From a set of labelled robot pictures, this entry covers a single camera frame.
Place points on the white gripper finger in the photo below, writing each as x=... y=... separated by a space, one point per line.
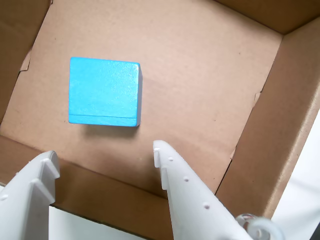
x=22 y=212
x=192 y=212

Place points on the blue cube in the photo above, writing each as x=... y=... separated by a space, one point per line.
x=102 y=92

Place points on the brown cardboard box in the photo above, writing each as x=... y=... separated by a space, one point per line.
x=187 y=75

